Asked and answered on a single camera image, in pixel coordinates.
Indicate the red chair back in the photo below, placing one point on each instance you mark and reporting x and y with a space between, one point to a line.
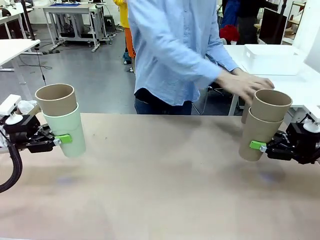
230 33

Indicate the black computer tower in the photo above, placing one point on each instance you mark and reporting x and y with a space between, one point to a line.
109 23

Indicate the small white side table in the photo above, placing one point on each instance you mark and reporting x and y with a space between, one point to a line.
15 48

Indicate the black computer monitor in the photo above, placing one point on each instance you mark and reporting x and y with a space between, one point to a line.
272 25

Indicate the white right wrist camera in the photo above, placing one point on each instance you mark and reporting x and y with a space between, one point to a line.
311 126

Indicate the person in blue shirt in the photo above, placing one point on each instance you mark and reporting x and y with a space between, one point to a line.
162 50

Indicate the black floor power strip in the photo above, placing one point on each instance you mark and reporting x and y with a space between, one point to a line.
51 51

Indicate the person's left forearm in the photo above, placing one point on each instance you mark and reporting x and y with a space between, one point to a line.
220 62

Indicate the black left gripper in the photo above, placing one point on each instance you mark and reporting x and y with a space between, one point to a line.
21 130

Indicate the person in black clothes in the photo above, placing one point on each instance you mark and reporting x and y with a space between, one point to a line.
247 22

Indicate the large white side table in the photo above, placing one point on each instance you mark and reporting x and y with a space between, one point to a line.
287 85

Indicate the person in yellow and orange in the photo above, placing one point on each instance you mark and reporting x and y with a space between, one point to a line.
123 15

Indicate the white plastic basket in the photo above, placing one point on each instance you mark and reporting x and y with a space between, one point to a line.
272 62

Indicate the grey workbench with frame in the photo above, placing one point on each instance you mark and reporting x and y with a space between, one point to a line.
65 10

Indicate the white lab desk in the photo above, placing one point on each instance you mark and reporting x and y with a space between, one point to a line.
10 16

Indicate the brown paper cup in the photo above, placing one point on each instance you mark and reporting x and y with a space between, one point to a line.
257 130
57 105
270 110

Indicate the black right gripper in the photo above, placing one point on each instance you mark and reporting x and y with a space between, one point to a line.
305 147

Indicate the black stand pole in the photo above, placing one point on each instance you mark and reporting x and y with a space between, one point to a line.
25 15

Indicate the pale green cup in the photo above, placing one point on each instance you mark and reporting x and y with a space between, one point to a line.
70 125

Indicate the person in dark blue jacket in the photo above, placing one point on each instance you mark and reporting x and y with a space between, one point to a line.
228 12

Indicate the person's left hand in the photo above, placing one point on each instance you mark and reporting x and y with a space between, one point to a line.
242 83

